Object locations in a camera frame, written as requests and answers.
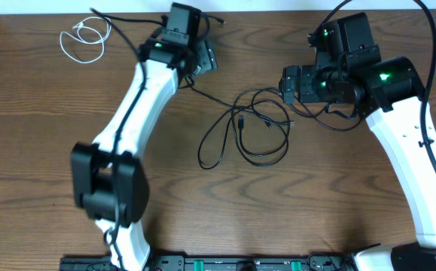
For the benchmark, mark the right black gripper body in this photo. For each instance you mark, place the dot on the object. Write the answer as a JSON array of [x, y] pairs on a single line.
[[315, 86]]

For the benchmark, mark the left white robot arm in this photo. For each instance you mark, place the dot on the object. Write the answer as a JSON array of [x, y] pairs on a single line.
[[108, 176]]

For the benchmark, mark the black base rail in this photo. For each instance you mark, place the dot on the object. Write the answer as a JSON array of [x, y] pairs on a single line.
[[317, 262]]

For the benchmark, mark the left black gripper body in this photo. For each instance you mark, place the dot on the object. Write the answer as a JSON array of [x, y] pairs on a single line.
[[207, 56]]

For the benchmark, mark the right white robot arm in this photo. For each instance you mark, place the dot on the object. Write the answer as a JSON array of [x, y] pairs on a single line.
[[390, 97]]

